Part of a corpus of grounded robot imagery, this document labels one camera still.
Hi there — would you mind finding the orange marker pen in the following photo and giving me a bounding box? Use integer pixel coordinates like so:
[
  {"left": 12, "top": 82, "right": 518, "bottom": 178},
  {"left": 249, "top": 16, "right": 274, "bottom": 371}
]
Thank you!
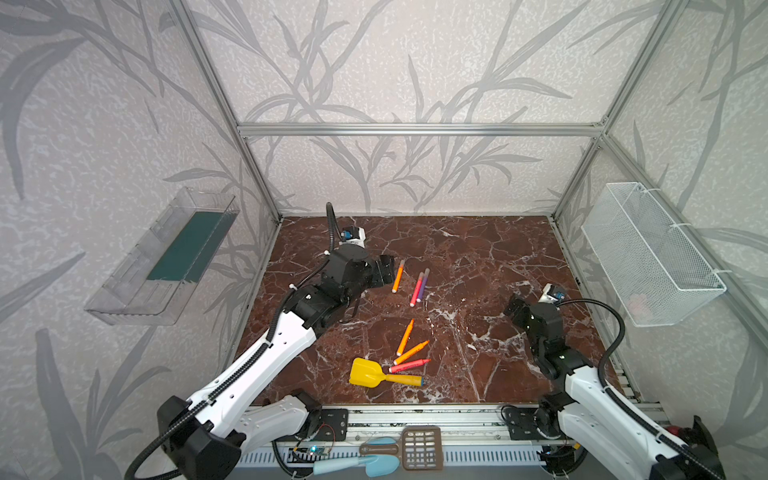
[
  {"left": 394, "top": 340, "right": 430, "bottom": 365},
  {"left": 391, "top": 259, "right": 406, "bottom": 294},
  {"left": 396, "top": 319, "right": 415, "bottom": 356}
]

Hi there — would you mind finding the pink marker pen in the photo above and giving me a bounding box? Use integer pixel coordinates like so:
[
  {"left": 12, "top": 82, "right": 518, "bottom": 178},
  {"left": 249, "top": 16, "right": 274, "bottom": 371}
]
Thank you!
[{"left": 409, "top": 272, "right": 424, "bottom": 307}]

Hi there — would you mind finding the purple marker pen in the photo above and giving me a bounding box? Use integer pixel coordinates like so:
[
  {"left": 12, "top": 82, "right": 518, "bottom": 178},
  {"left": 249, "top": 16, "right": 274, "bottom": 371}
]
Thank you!
[{"left": 417, "top": 268, "right": 430, "bottom": 303}]

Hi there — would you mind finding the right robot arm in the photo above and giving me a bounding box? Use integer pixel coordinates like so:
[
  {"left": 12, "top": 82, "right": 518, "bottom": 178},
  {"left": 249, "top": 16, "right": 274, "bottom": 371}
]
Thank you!
[{"left": 502, "top": 287, "right": 725, "bottom": 479}]

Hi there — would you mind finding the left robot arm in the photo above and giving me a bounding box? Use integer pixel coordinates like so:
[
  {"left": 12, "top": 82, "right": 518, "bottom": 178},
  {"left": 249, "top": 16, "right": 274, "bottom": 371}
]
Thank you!
[{"left": 124, "top": 242, "right": 395, "bottom": 479}]

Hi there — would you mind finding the red marker pen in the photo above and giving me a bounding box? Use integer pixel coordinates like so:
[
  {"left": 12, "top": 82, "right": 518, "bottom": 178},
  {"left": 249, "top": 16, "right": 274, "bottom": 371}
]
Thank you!
[{"left": 389, "top": 359, "right": 430, "bottom": 374}]

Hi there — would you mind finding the yellow toy shovel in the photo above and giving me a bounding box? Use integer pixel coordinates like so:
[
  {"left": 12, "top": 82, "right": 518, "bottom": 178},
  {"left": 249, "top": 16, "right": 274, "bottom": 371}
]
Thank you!
[{"left": 349, "top": 358, "right": 423, "bottom": 388}]

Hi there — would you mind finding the red spray bottle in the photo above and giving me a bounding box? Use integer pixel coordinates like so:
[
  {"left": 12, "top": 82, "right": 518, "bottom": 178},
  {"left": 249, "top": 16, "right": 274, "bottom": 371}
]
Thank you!
[{"left": 666, "top": 415, "right": 719, "bottom": 465}]

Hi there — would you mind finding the small circuit board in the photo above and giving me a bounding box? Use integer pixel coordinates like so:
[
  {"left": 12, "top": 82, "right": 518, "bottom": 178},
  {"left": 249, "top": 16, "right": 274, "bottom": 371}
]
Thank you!
[{"left": 289, "top": 443, "right": 334, "bottom": 463}]

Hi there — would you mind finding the light blue spatula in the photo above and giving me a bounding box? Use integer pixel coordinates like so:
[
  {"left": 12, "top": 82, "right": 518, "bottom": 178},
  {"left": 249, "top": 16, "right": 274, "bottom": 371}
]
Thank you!
[{"left": 312, "top": 437, "right": 401, "bottom": 478}]

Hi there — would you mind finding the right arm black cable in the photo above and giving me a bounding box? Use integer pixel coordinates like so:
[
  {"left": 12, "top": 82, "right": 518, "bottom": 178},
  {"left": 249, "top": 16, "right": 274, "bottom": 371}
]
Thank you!
[{"left": 557, "top": 297, "right": 727, "bottom": 480}]

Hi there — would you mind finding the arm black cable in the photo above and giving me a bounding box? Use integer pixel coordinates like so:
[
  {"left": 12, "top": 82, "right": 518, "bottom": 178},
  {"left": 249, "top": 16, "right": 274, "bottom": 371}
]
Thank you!
[
  {"left": 557, "top": 297, "right": 727, "bottom": 480},
  {"left": 123, "top": 201, "right": 343, "bottom": 480}
]

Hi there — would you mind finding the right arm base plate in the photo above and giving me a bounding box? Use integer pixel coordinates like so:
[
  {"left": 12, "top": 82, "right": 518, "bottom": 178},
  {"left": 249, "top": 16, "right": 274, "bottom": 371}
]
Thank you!
[{"left": 500, "top": 404, "right": 563, "bottom": 440}]

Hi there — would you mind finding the white wire basket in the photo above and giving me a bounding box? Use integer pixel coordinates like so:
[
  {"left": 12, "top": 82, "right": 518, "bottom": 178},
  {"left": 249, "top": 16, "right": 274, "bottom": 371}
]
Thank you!
[{"left": 582, "top": 182, "right": 727, "bottom": 328}]

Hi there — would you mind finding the aluminium front rail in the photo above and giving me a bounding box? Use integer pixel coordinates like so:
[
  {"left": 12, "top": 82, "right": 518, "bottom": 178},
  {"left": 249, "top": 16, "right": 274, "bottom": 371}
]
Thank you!
[{"left": 238, "top": 404, "right": 587, "bottom": 478}]

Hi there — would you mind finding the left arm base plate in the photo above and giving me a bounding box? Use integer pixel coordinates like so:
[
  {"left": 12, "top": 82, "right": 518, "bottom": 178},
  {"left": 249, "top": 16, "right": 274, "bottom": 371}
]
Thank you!
[{"left": 293, "top": 408, "right": 349, "bottom": 442}]

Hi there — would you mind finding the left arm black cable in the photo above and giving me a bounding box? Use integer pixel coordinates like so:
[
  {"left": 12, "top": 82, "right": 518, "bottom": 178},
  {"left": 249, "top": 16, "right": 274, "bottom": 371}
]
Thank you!
[{"left": 123, "top": 201, "right": 343, "bottom": 480}]

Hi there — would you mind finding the clear plastic wall tray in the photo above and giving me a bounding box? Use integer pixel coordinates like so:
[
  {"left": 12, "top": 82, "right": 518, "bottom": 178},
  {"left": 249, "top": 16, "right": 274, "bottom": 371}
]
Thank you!
[{"left": 85, "top": 187, "right": 240, "bottom": 326}]

